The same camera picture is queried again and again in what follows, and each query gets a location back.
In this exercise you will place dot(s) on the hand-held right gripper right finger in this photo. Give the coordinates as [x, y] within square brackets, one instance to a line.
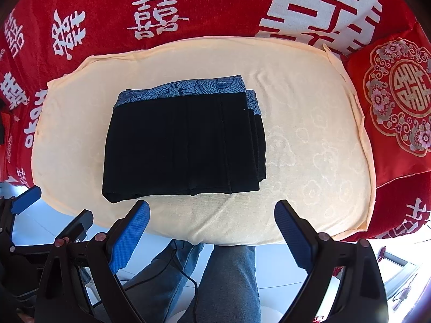
[293, 239]

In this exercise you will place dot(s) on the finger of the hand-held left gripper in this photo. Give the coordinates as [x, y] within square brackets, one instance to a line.
[80, 222]
[27, 197]

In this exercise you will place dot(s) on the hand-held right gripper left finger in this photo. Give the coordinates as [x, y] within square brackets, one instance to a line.
[129, 239]

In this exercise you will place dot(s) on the black pants with blue waistband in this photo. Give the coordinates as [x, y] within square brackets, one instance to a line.
[181, 148]

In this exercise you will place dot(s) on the person's left leg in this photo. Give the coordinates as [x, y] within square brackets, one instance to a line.
[161, 276]

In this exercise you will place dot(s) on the person's leg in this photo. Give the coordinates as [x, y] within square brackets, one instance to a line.
[161, 276]
[229, 282]

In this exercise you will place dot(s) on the red tassel ornament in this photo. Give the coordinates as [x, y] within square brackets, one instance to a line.
[383, 254]
[338, 272]

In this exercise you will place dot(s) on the person's right leg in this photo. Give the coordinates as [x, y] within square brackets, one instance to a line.
[229, 282]

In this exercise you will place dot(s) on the cream towel blanket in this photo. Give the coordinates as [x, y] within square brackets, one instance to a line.
[303, 124]

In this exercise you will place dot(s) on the red embroidered cushion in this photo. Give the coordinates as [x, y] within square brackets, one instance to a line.
[387, 107]

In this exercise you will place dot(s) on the red printed blanket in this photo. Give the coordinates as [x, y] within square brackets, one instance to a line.
[219, 6]

